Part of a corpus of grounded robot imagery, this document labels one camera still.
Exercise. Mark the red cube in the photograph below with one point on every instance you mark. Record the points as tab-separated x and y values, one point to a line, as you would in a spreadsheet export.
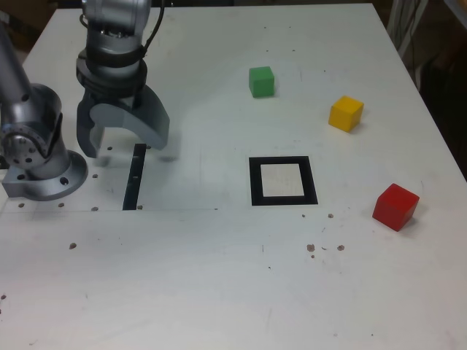
394	208

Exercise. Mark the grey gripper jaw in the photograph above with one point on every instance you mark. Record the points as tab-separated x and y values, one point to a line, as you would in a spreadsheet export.
149	122
87	135

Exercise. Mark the green cube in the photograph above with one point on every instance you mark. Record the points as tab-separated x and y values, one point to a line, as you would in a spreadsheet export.
261	82

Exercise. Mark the yellow cube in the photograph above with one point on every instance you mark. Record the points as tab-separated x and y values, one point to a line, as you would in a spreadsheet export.
346	113

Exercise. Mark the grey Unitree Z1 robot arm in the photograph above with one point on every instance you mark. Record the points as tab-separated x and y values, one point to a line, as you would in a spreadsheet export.
36	109

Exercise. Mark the black tape square outline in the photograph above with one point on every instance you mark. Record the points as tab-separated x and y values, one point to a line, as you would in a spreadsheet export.
255	182

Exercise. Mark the black tape strip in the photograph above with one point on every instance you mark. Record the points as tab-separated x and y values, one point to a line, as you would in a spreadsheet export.
134	178

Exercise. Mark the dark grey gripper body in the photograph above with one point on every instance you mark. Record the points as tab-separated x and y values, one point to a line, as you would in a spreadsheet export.
113	100

